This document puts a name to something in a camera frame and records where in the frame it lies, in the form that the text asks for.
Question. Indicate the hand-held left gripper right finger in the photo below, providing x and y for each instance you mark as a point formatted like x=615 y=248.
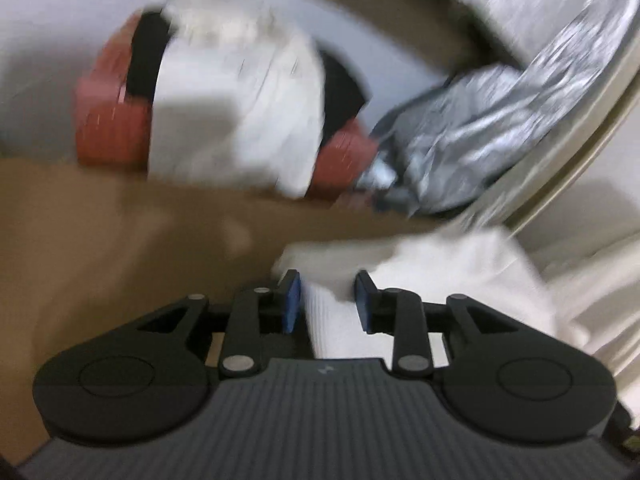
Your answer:
x=362 y=305

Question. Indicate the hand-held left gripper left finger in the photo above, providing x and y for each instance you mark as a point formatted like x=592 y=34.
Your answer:
x=291 y=305

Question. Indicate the white garment with green trim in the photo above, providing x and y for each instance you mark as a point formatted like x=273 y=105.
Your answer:
x=335 y=330

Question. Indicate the white printed cloth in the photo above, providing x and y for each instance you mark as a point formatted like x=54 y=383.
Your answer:
x=225 y=110

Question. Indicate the crumpled silver foil sheet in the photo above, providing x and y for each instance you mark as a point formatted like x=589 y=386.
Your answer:
x=475 y=125

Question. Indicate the black cloth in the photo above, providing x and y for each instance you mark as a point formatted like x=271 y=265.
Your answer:
x=145 y=60

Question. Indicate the quilted silver foil panel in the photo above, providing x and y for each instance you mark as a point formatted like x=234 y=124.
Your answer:
x=525 y=0

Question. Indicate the brown wooden frame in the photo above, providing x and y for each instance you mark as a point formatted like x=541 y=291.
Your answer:
x=450 y=15

